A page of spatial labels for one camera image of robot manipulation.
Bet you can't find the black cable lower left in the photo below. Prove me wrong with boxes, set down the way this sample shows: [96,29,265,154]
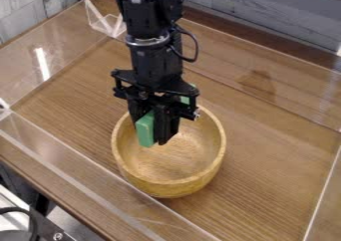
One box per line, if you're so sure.
[0,206,40,241]

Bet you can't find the brown wooden bowl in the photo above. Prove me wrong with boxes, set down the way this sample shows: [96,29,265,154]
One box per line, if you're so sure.
[111,106,226,198]

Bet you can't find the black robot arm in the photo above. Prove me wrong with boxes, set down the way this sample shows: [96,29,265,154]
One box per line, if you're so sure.
[112,0,199,147]

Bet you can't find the black metal frame bracket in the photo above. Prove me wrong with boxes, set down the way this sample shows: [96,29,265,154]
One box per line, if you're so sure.
[31,215,78,241]

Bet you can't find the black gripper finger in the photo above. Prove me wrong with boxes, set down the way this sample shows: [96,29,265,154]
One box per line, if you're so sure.
[153,104,179,145]
[129,100,153,122]

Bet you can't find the clear acrylic corner bracket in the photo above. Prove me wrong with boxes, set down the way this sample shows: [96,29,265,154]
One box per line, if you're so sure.
[84,0,127,38]

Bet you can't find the green rectangular block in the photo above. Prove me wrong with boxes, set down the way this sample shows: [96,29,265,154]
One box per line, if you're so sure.
[135,84,198,148]

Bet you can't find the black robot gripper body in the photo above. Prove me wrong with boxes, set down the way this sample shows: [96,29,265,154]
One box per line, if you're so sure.
[110,44,201,122]

